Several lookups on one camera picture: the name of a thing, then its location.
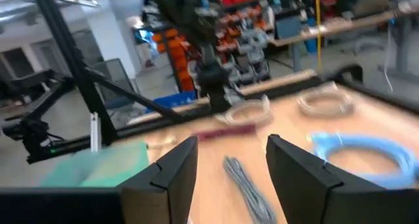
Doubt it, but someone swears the green translucent plastic tray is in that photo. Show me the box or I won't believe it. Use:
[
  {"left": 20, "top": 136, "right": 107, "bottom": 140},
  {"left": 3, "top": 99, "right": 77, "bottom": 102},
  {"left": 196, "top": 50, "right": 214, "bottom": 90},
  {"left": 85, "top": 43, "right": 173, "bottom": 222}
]
[{"left": 39, "top": 139, "right": 151, "bottom": 189}]

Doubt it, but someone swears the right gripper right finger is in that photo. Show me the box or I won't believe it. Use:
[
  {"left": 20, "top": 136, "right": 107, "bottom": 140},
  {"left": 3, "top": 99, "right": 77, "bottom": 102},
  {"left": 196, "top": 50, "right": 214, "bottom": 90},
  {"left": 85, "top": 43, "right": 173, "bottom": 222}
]
[{"left": 266, "top": 134, "right": 387, "bottom": 224}]

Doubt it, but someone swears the blue grey screen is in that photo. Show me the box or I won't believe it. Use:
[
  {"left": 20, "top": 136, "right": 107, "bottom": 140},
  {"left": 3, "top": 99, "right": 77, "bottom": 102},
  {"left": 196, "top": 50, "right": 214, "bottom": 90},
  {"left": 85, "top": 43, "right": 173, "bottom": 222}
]
[{"left": 274, "top": 16, "right": 302, "bottom": 41}]

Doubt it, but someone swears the wooden workbench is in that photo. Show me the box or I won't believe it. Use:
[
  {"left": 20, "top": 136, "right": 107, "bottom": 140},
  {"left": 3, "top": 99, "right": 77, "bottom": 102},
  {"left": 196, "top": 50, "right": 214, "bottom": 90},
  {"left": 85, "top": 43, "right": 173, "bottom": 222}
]
[{"left": 270, "top": 1, "right": 419, "bottom": 84}]

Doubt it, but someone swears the black bench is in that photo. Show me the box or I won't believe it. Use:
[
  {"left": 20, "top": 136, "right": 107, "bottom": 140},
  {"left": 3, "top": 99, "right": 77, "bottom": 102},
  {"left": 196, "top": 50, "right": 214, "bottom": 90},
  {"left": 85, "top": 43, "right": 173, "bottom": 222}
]
[{"left": 0, "top": 68, "right": 58, "bottom": 102}]

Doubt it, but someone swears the grey braided USB cable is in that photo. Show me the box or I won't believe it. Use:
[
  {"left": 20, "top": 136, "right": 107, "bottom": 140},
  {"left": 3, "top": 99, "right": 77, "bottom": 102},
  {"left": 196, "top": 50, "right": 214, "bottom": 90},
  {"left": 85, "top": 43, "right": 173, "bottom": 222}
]
[{"left": 222, "top": 155, "right": 279, "bottom": 224}]

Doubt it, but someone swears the yellow hanging cord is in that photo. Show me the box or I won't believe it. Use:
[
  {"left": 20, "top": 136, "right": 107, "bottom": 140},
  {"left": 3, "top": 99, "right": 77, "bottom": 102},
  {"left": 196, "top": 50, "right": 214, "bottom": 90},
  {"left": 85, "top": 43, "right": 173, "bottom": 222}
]
[{"left": 314, "top": 0, "right": 324, "bottom": 75}]

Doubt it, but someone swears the black camera on mount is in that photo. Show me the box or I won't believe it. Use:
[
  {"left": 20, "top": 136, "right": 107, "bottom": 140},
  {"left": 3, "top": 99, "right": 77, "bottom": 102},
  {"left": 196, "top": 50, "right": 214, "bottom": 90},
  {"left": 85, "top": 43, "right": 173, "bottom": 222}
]
[{"left": 19, "top": 117, "right": 62, "bottom": 159}]

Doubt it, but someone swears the shelf rack with grey bins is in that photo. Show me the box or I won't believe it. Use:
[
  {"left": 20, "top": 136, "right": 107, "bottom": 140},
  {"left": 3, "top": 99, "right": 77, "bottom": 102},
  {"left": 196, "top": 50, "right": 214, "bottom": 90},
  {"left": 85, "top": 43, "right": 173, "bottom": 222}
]
[{"left": 192, "top": 0, "right": 276, "bottom": 87}]

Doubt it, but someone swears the grey mesh chair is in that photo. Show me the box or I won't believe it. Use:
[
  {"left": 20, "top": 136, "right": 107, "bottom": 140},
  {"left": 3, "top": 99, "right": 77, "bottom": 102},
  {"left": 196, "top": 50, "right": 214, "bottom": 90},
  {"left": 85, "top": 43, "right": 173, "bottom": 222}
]
[{"left": 90, "top": 58, "right": 140, "bottom": 126}]

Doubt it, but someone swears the silver aluminium extrusion piece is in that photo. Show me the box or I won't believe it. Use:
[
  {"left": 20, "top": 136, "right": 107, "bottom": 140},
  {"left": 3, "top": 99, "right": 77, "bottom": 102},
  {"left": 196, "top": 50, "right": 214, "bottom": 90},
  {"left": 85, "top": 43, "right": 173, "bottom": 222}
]
[{"left": 90, "top": 111, "right": 102, "bottom": 153}]

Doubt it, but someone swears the blue plastic crate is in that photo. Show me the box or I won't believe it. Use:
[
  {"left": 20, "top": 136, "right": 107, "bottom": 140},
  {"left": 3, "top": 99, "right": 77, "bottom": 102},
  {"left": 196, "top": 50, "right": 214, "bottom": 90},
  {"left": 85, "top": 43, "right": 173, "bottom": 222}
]
[{"left": 145, "top": 90, "right": 198, "bottom": 114}]

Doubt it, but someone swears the translucent cable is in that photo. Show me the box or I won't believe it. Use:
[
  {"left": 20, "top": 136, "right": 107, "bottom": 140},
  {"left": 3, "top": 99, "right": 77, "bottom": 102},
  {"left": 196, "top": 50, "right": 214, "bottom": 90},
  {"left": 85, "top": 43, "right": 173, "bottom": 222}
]
[{"left": 215, "top": 95, "right": 274, "bottom": 127}]

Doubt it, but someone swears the beige ethernet cable coil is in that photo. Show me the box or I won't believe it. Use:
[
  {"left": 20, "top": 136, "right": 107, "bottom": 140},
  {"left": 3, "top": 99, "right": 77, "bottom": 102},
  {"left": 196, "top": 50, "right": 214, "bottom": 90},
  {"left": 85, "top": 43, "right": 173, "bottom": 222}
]
[{"left": 297, "top": 82, "right": 357, "bottom": 117}]

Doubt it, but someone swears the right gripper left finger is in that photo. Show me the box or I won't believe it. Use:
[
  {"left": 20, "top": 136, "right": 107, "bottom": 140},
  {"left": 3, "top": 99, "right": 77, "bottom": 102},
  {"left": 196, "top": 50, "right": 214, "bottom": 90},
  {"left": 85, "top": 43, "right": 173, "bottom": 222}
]
[{"left": 119, "top": 136, "right": 199, "bottom": 224}]

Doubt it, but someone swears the maroon USB cable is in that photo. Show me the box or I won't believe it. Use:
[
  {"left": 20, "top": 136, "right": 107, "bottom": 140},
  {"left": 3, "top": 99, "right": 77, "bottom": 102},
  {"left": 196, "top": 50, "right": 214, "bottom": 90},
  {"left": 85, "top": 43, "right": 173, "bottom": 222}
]
[{"left": 192, "top": 124, "right": 257, "bottom": 142}]

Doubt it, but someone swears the light blue ethernet cable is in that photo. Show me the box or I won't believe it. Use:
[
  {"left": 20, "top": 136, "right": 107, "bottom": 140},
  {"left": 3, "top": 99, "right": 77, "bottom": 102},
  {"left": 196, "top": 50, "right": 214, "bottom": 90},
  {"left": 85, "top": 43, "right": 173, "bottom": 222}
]
[{"left": 307, "top": 131, "right": 419, "bottom": 189}]

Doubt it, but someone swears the rack with orange bins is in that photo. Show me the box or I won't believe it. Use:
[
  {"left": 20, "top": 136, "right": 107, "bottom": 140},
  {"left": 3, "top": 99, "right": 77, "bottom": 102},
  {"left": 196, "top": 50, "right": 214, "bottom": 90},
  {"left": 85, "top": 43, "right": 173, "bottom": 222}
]
[{"left": 152, "top": 27, "right": 198, "bottom": 93}]

